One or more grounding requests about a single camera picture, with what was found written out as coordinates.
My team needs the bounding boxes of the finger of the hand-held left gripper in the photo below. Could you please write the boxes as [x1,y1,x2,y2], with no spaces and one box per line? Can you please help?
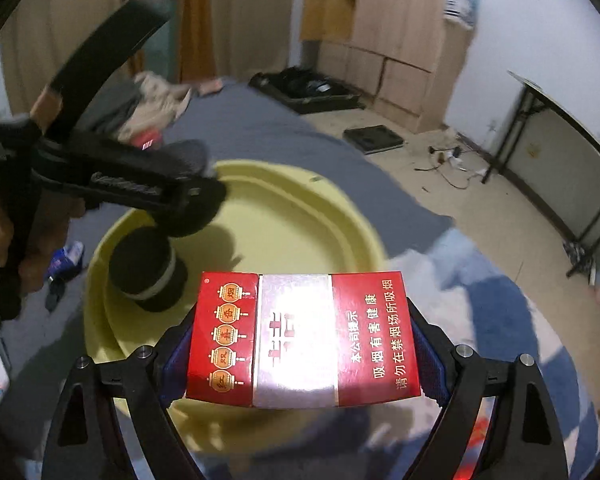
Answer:
[34,137,228,239]
[32,0,173,142]

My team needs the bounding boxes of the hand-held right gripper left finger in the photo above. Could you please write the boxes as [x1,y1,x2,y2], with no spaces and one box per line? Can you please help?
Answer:
[41,304,206,480]

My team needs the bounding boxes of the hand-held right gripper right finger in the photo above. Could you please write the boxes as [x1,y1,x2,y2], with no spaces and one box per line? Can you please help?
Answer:
[405,297,571,480]

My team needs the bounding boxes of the round black sponge puck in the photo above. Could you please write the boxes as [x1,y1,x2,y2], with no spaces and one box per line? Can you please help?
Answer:
[109,226,190,313]

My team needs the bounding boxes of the red silver-banded cigarette box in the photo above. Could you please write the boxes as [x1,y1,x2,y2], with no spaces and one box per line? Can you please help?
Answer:
[185,271,423,408]

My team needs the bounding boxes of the yellow plastic basin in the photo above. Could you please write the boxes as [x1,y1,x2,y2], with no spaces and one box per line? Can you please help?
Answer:
[84,160,388,453]

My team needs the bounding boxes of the beige curtain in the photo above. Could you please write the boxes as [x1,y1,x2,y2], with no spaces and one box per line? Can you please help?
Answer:
[210,0,302,82]
[0,0,131,113]

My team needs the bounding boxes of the beige garment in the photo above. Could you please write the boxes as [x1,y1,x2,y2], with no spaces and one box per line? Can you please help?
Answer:
[116,71,195,144]

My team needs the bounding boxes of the blue white checked blanket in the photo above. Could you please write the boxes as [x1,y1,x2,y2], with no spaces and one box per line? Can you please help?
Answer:
[200,230,600,480]

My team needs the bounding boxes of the blue white packet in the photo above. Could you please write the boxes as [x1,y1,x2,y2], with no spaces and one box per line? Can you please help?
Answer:
[47,240,86,282]

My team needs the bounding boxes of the orange curtain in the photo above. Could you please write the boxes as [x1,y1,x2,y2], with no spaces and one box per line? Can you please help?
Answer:
[177,0,217,82]

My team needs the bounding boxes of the open black suitcase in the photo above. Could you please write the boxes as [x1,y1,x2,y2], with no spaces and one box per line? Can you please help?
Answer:
[249,66,366,115]

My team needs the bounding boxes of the black floor scale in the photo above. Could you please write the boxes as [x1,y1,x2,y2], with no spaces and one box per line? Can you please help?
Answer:
[343,125,405,155]

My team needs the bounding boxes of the black-legged folding table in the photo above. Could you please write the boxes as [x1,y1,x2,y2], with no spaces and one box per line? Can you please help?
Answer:
[480,70,600,279]

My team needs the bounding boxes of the wooden wardrobe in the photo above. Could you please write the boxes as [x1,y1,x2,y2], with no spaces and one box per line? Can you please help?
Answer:
[300,0,481,134]

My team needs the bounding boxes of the white hanging plastic bag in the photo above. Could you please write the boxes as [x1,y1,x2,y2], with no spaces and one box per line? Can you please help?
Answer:
[442,0,481,31]

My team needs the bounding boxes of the power strip with cables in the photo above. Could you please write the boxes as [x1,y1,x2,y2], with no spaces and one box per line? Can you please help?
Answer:
[414,142,487,191]

